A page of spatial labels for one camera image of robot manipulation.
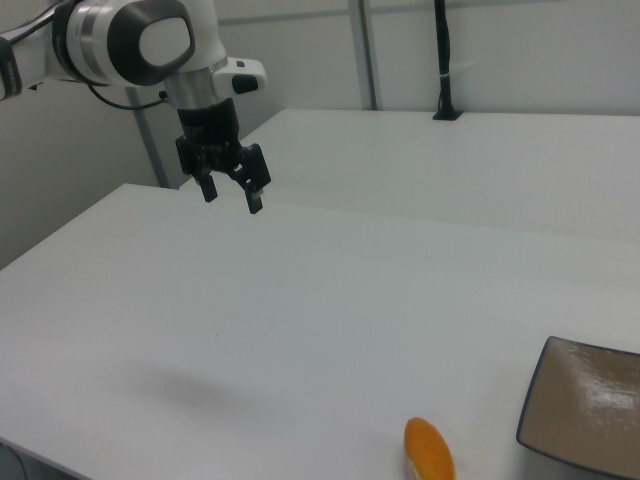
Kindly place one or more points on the orange bread roll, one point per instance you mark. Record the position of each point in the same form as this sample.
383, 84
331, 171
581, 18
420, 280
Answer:
430, 450

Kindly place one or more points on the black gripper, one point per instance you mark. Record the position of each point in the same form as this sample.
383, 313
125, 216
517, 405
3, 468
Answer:
207, 125

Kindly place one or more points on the grey partition frame post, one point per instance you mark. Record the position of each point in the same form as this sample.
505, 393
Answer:
362, 55
150, 145

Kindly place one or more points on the black pole with base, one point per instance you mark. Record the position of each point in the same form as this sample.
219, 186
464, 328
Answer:
445, 60

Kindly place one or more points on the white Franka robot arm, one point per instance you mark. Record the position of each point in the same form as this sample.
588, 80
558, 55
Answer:
100, 40

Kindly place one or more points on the brown square ceramic plate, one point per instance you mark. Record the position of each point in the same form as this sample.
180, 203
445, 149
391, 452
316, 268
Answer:
582, 400

